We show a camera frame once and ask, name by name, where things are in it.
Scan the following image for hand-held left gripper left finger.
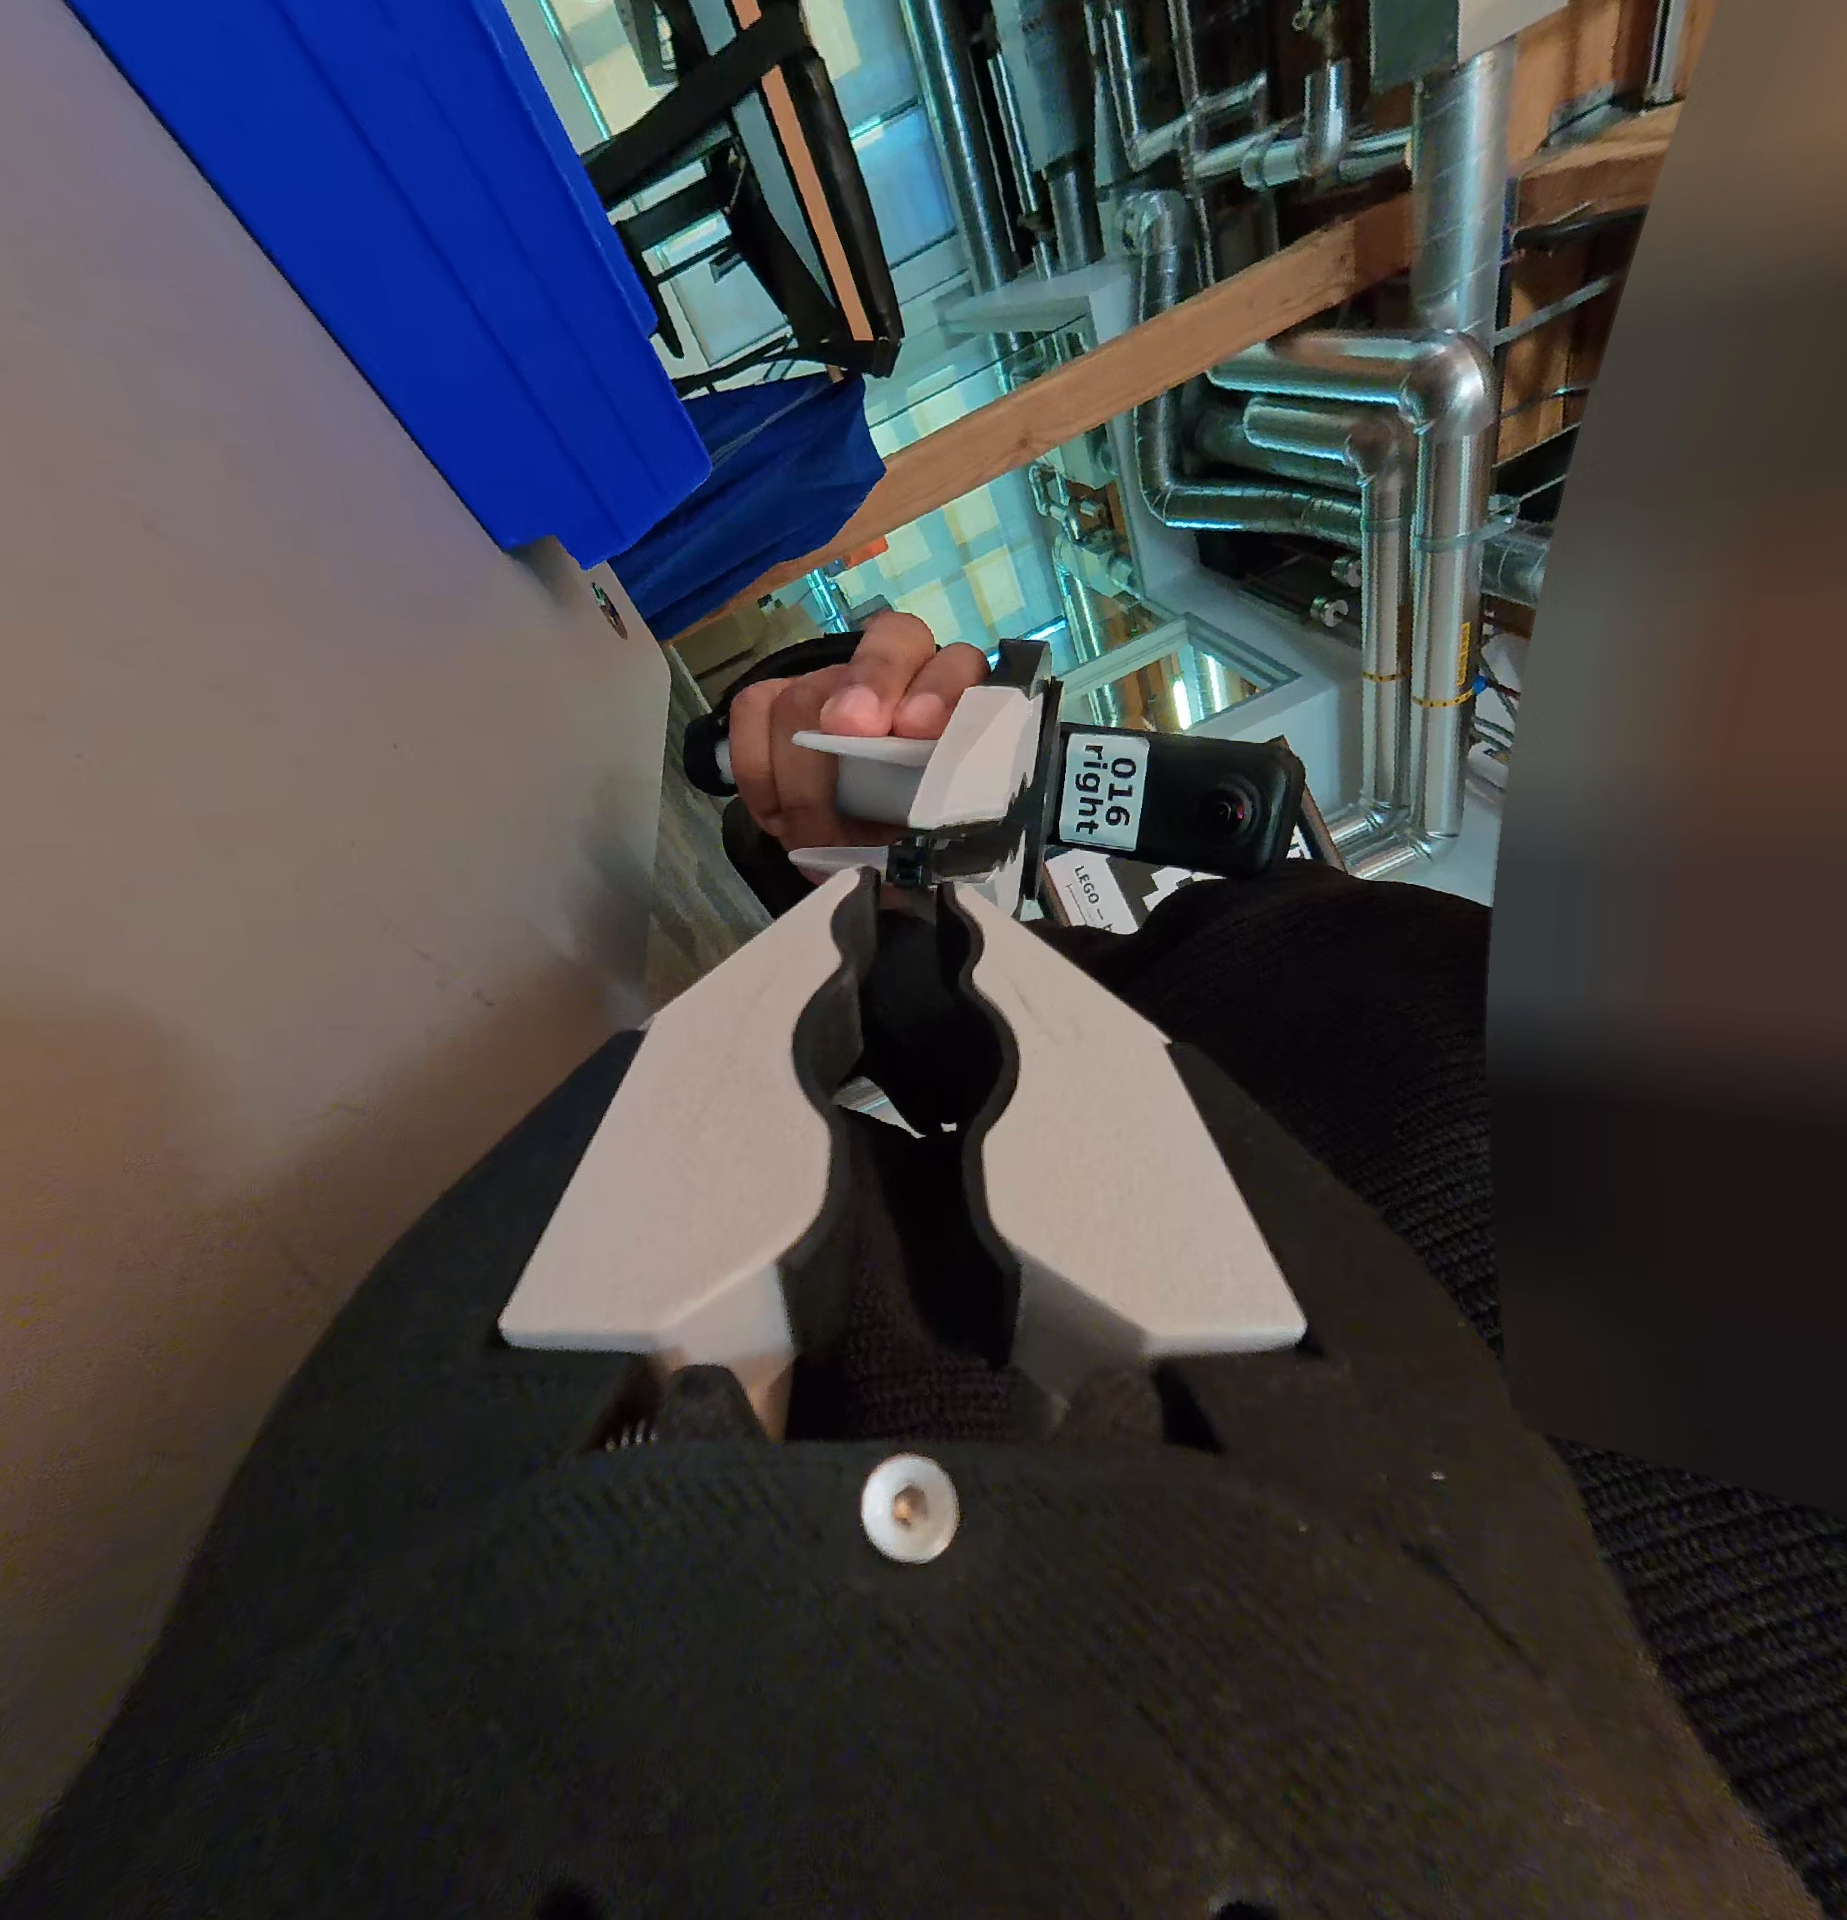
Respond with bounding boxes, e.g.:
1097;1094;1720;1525
500;870;881;1430

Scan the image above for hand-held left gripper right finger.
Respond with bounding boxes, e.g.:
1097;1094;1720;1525
939;885;1306;1430

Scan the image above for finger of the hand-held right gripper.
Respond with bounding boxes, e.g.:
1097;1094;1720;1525
909;682;1047;832
924;822;1039;914

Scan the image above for blue plastic bin with sticker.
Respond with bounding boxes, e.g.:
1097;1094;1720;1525
69;0;716;571

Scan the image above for white board with black marker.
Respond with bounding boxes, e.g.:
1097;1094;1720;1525
1036;854;1218;932

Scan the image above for person's right forearm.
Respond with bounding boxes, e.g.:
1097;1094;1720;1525
849;877;1502;1359

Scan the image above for black-framed wooden table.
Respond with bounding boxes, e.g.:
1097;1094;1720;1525
578;0;910;394

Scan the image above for person's right hand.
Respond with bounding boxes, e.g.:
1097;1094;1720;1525
728;612;1004;923

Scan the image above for metal ventilation ducts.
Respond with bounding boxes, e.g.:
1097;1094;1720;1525
909;0;1556;887

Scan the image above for wooden ceiling beam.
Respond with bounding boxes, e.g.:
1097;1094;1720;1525
721;150;1675;602

